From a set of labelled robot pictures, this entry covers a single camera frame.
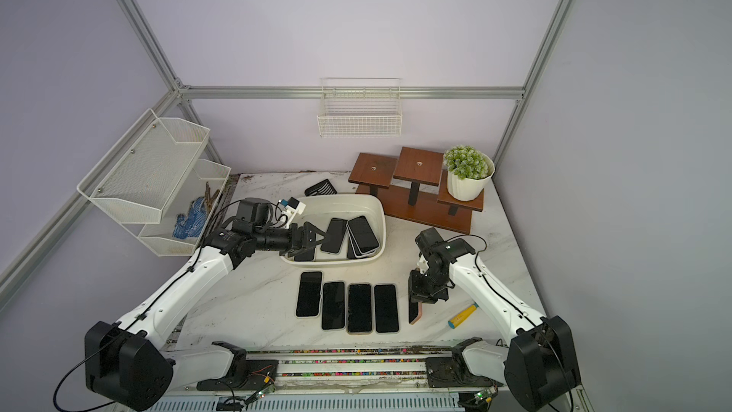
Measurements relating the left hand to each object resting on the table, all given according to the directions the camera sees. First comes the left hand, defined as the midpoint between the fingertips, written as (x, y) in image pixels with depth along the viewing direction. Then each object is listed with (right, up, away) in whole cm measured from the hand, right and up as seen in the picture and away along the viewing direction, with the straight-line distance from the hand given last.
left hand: (320, 245), depth 75 cm
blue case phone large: (+11, -1, +22) cm, 24 cm away
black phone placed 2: (+2, -20, +12) cm, 24 cm away
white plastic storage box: (-6, +9, +33) cm, 34 cm away
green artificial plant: (+41, +23, +6) cm, 48 cm away
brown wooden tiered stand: (+29, +18, +26) cm, 42 cm away
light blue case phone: (+18, -21, +9) cm, 29 cm away
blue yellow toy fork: (+40, -22, +8) cm, 47 cm away
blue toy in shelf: (-42, +5, +12) cm, 44 cm away
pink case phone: (+25, -17, -1) cm, 31 cm away
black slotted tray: (-7, +17, +40) cm, 44 cm away
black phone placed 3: (+10, -20, +9) cm, 25 cm away
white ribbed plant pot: (+43, +15, +11) cm, 47 cm away
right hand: (+26, -17, +3) cm, 31 cm away
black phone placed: (-6, -18, +15) cm, 24 cm away
